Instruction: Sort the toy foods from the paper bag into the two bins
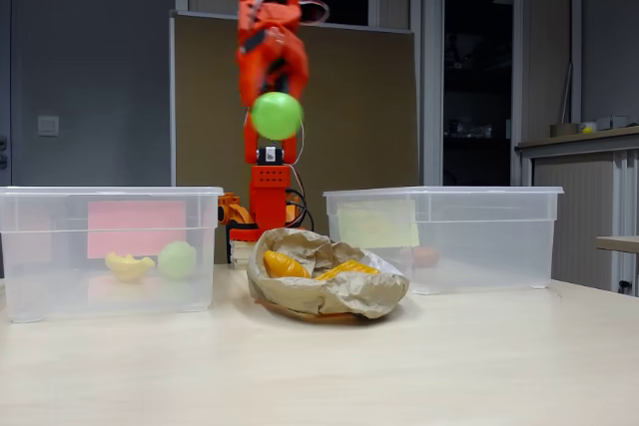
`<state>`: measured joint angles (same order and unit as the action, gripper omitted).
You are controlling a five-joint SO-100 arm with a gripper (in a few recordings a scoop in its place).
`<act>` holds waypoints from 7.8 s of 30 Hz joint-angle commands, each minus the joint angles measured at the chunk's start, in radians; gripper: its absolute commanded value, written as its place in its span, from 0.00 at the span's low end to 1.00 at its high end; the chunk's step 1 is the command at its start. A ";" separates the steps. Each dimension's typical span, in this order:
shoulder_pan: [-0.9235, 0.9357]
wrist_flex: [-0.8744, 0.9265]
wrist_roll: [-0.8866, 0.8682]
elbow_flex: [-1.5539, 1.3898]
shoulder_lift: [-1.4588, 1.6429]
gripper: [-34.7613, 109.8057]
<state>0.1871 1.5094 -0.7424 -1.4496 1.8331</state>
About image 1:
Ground green toy apple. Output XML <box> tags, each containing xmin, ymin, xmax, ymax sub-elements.
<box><xmin>250</xmin><ymin>91</ymin><xmax>305</xmax><ymax>142</ymax></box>

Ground orange toy croissant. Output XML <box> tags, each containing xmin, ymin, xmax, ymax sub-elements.
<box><xmin>263</xmin><ymin>249</ymin><xmax>312</xmax><ymax>280</ymax></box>

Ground light green toy grapes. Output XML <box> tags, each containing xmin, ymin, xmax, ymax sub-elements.
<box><xmin>157</xmin><ymin>239</ymin><xmax>198</xmax><ymax>281</ymax></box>

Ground orange toy waffle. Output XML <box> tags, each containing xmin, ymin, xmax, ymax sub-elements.
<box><xmin>313</xmin><ymin>259</ymin><xmax>381</xmax><ymax>281</ymax></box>

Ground yellow toy banana bunch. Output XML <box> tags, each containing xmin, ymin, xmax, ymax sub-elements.
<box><xmin>104</xmin><ymin>251</ymin><xmax>156</xmax><ymax>283</ymax></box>

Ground brown toy donut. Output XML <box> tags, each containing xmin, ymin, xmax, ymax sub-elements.
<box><xmin>411</xmin><ymin>245</ymin><xmax>440</xmax><ymax>267</ymax></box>

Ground yellow-green paper label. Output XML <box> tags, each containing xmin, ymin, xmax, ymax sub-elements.
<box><xmin>336</xmin><ymin>199</ymin><xmax>420</xmax><ymax>248</ymax></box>

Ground pink paper label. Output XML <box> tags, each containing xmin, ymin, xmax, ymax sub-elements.
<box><xmin>87</xmin><ymin>200</ymin><xmax>188</xmax><ymax>259</ymax></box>

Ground clear plastic bin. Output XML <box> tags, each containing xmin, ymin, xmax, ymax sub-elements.
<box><xmin>322</xmin><ymin>186</ymin><xmax>565</xmax><ymax>296</ymax></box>
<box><xmin>0</xmin><ymin>186</ymin><xmax>225</xmax><ymax>324</ymax></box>

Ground brown pin board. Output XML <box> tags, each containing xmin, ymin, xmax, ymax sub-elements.
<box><xmin>169</xmin><ymin>10</ymin><xmax>419</xmax><ymax>265</ymax></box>

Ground light orange printed part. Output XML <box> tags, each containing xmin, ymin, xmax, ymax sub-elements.
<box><xmin>217</xmin><ymin>192</ymin><xmax>256</xmax><ymax>227</ymax></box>

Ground wooden base block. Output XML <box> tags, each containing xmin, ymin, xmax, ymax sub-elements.
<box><xmin>229</xmin><ymin>239</ymin><xmax>261</xmax><ymax>264</ymax></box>

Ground crumpled brown paper bag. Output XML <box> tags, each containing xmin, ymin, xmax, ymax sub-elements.
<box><xmin>246</xmin><ymin>227</ymin><xmax>410</xmax><ymax>320</ymax></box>

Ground thin leaning stick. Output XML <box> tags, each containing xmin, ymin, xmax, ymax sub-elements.
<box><xmin>557</xmin><ymin>62</ymin><xmax>574</xmax><ymax>124</ymax></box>

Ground grey cabinet with counter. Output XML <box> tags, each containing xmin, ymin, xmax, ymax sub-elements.
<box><xmin>515</xmin><ymin>126</ymin><xmax>639</xmax><ymax>296</ymax></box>

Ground small beige side table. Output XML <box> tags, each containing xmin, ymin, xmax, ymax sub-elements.
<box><xmin>592</xmin><ymin>234</ymin><xmax>639</xmax><ymax>254</ymax></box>

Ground dark servo wire loop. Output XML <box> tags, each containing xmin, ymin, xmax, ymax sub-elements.
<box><xmin>302</xmin><ymin>0</ymin><xmax>331</xmax><ymax>26</ymax></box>

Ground black base cable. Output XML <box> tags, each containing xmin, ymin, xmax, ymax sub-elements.
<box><xmin>285</xmin><ymin>189</ymin><xmax>316</xmax><ymax>231</ymax></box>

